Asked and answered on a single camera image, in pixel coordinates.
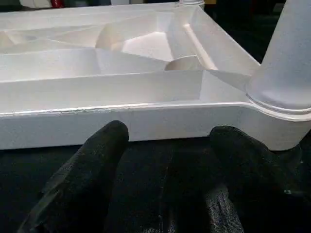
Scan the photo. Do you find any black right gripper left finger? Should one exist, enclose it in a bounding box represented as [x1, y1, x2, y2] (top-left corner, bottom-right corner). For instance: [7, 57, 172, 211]
[18, 120, 129, 233]

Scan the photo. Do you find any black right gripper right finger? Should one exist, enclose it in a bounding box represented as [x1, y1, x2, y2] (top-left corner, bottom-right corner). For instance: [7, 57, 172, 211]
[209, 125, 311, 233]

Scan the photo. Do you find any white plastic table top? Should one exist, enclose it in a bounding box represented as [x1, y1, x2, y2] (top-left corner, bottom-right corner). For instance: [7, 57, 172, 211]
[0, 3, 311, 151]

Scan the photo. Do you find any white plastic table leg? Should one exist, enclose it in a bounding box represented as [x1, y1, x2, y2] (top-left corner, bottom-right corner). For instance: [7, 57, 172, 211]
[178, 0, 205, 7]
[245, 0, 311, 115]

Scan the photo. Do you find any black work mat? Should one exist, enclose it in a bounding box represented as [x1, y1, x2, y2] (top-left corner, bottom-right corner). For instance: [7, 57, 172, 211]
[0, 0, 311, 233]

